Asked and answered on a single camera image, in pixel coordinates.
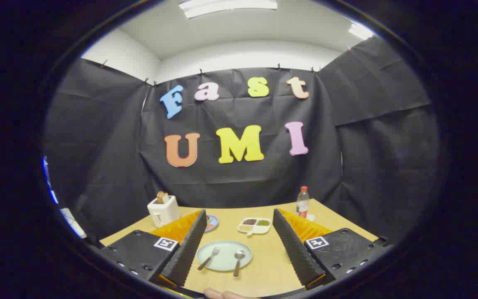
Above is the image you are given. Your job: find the spoon with wooden handle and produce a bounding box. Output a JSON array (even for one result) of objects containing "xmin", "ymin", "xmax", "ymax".
[{"xmin": 233, "ymin": 250, "xmax": 246, "ymax": 277}]

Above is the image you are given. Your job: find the small ceiling light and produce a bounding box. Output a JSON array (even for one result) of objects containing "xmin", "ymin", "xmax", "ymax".
[{"xmin": 348, "ymin": 22, "xmax": 374, "ymax": 41}]

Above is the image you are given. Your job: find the white toaster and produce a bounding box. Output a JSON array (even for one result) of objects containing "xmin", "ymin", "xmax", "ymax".
[{"xmin": 147, "ymin": 195, "xmax": 181, "ymax": 228}]

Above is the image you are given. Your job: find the long ceiling light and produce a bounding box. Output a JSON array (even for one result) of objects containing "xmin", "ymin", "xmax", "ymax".
[{"xmin": 179, "ymin": 0, "xmax": 278, "ymax": 19}]

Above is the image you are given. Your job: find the pale green plate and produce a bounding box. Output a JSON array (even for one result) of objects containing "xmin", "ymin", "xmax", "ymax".
[{"xmin": 195, "ymin": 240, "xmax": 253, "ymax": 272}]

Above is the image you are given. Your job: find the clear bottle with red cap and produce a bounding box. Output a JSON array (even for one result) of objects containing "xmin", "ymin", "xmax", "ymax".
[{"xmin": 296, "ymin": 186, "xmax": 310, "ymax": 219}]

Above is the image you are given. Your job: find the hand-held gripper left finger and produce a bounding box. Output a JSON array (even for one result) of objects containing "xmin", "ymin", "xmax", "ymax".
[{"xmin": 98, "ymin": 209, "xmax": 207, "ymax": 291}]

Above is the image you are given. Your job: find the white divided dish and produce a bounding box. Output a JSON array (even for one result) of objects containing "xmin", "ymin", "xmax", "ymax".
[{"xmin": 237, "ymin": 217, "xmax": 272, "ymax": 237}]

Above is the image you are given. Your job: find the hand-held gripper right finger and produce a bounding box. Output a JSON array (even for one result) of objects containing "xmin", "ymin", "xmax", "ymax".
[{"xmin": 272, "ymin": 208, "xmax": 390, "ymax": 291}]

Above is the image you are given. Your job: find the black backdrop cloth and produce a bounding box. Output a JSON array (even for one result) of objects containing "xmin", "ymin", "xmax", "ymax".
[{"xmin": 42, "ymin": 35, "xmax": 441, "ymax": 245}]

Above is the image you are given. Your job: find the fork with wooden handle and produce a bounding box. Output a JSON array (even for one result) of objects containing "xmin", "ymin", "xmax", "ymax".
[{"xmin": 198, "ymin": 246, "xmax": 221, "ymax": 271}]

